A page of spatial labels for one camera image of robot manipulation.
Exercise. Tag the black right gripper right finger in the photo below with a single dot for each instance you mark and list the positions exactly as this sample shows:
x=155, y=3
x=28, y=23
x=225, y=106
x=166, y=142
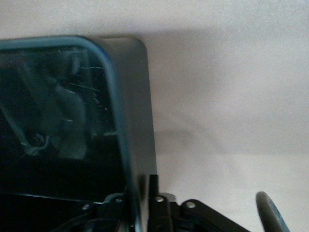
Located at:
x=159, y=213

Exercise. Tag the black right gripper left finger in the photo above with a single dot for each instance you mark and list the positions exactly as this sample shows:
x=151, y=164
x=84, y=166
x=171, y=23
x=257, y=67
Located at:
x=113, y=213

